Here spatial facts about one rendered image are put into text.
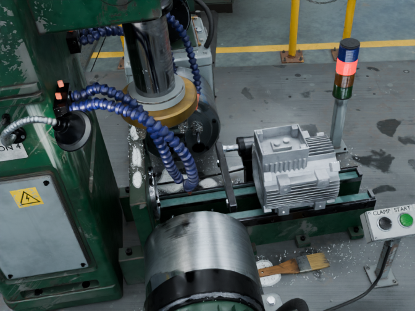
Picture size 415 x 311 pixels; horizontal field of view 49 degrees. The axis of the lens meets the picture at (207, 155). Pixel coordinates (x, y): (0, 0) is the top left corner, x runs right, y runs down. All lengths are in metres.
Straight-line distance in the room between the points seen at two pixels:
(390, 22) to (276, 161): 3.28
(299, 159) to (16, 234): 0.70
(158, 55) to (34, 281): 0.65
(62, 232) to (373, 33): 3.46
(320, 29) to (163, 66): 3.25
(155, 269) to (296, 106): 1.10
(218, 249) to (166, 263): 0.11
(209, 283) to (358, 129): 1.24
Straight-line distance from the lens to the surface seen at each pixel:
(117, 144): 1.78
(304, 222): 1.36
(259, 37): 4.02
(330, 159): 1.24
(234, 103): 1.89
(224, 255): 0.94
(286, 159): 1.18
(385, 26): 4.27
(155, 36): 0.93
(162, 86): 0.99
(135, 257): 1.26
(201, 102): 1.34
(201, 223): 0.98
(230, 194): 1.21
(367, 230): 1.15
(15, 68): 0.82
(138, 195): 1.08
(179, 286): 0.67
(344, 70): 1.48
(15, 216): 1.06
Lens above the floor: 1.93
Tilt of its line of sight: 43 degrees down
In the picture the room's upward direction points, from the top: 6 degrees counter-clockwise
